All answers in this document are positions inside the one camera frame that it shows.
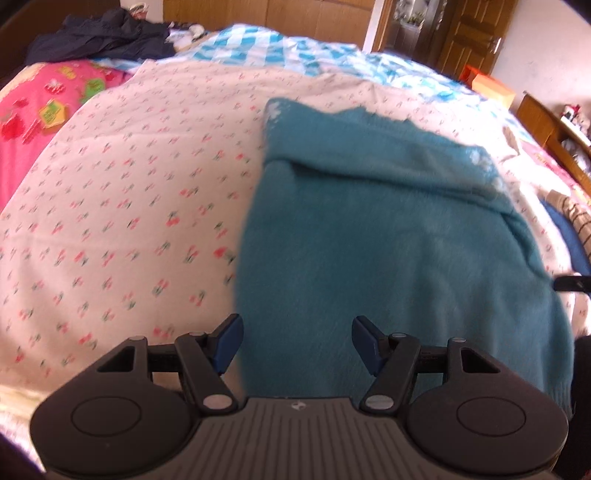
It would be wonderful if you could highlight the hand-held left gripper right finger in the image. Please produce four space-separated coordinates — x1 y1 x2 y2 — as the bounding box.
352 316 502 414

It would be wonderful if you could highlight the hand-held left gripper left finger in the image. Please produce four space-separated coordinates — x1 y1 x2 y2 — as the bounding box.
95 314 244 413

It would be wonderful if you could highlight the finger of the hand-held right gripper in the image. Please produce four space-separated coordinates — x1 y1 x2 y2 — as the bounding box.
553 274 591 293

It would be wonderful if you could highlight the teal fuzzy sweater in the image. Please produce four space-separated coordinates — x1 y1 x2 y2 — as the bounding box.
235 97 574 421

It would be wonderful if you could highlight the blue cloth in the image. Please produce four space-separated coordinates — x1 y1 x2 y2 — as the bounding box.
542 200 591 278

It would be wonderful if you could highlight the striped cloth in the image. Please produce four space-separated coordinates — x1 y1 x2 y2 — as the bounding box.
547 193 591 273

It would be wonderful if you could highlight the wooden bedside shelf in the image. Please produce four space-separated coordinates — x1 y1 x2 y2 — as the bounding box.
516 91 591 178

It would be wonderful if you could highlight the cherry print bed sheet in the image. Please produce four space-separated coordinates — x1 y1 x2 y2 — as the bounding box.
0 59 591 444

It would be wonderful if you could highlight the orange box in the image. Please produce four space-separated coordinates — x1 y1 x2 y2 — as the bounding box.
460 65 516 110

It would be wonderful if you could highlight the wooden door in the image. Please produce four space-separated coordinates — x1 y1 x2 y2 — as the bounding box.
436 0 520 83

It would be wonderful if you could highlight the pink printed blanket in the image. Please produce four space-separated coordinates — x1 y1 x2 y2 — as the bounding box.
0 59 139 208

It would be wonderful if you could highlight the blue white checked blanket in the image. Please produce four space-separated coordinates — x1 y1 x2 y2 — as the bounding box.
172 24 481 108

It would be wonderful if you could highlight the white patterned cloth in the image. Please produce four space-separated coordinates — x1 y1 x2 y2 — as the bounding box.
164 21 208 52

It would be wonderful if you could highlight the wooden wardrobe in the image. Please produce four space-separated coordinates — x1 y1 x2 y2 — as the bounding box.
163 0 393 52

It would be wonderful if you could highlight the dark navy jacket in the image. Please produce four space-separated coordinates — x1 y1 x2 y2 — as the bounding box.
25 8 176 66

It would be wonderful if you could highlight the dark wooden headboard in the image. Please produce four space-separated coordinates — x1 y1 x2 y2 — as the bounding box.
0 0 122 89

